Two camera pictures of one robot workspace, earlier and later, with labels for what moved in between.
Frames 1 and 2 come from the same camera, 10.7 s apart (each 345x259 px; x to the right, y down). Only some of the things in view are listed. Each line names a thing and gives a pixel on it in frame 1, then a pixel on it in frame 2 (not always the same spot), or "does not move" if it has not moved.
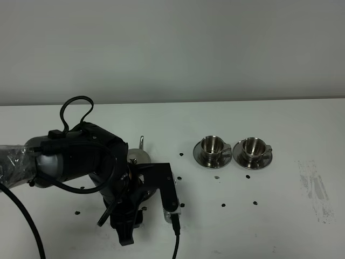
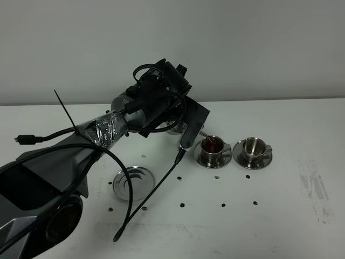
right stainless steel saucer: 238,155 does not move
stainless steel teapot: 140,156 -> 179,129
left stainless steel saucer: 225,159 does not move
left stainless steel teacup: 212,147 does not move
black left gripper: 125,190 -> 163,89
